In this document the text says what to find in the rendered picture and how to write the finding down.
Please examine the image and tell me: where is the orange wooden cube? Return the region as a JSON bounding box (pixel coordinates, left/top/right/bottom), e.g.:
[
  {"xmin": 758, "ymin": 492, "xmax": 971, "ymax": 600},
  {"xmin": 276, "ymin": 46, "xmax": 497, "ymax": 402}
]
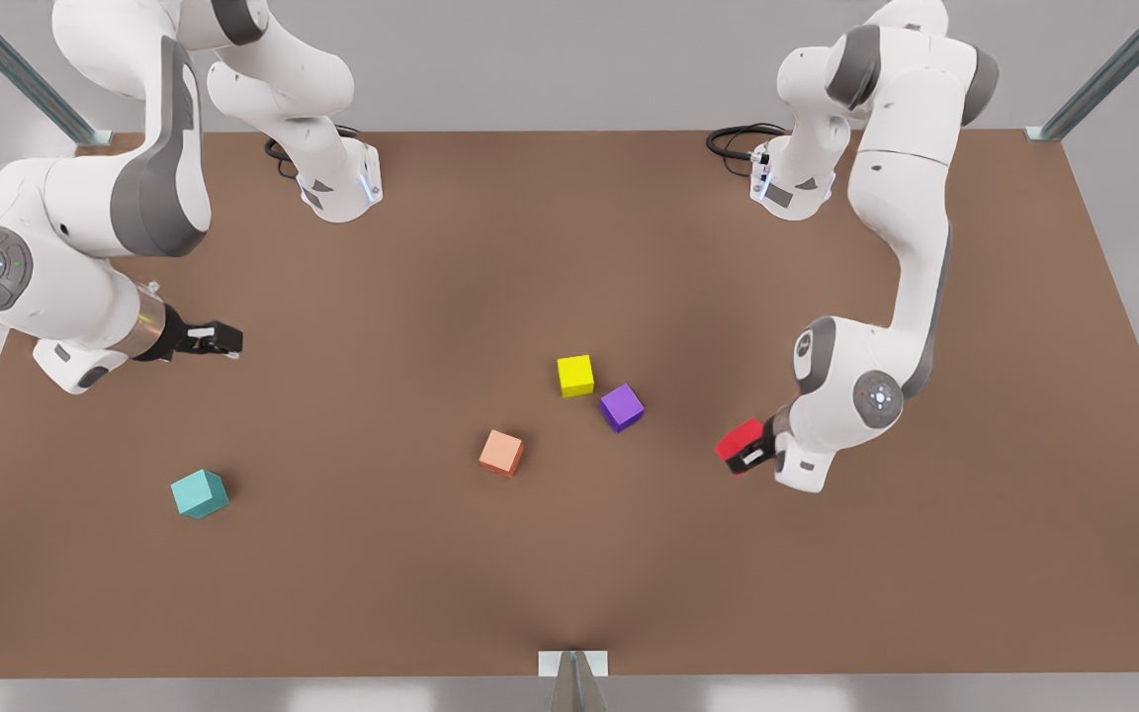
[{"xmin": 479, "ymin": 429, "xmax": 525, "ymax": 479}]

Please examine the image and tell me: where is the red wooden cube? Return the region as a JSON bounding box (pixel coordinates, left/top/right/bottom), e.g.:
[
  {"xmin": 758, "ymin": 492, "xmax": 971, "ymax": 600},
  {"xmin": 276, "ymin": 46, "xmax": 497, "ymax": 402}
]
[{"xmin": 715, "ymin": 417, "xmax": 766, "ymax": 477}]

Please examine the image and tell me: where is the teal blue wooden cube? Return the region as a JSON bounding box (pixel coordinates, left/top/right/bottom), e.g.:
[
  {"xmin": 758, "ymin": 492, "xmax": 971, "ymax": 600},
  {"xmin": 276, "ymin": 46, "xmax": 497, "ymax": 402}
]
[{"xmin": 171, "ymin": 469, "xmax": 229, "ymax": 519}]

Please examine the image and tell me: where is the silver frame post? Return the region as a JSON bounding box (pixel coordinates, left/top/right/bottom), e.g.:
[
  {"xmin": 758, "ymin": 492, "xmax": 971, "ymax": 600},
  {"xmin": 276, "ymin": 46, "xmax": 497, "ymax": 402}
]
[
  {"xmin": 1024, "ymin": 0, "xmax": 1139, "ymax": 142},
  {"xmin": 0, "ymin": 0, "xmax": 114, "ymax": 146},
  {"xmin": 539, "ymin": 650, "xmax": 609, "ymax": 712}
]

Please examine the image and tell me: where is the yellow wooden cube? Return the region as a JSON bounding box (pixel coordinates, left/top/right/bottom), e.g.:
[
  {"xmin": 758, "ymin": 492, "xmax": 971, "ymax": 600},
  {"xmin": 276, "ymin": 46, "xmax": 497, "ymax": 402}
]
[{"xmin": 557, "ymin": 354, "xmax": 596, "ymax": 399}]

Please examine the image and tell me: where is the purple wooden cube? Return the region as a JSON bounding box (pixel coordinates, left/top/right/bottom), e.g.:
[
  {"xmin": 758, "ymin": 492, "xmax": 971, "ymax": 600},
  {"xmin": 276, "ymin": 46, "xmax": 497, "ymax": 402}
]
[{"xmin": 599, "ymin": 383, "xmax": 646, "ymax": 433}]

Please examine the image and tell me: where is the black cable loop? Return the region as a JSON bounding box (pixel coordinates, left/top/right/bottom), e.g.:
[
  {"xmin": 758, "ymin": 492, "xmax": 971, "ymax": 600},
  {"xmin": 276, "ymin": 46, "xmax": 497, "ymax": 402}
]
[
  {"xmin": 706, "ymin": 123, "xmax": 790, "ymax": 179},
  {"xmin": 264, "ymin": 125, "xmax": 361, "ymax": 180}
]

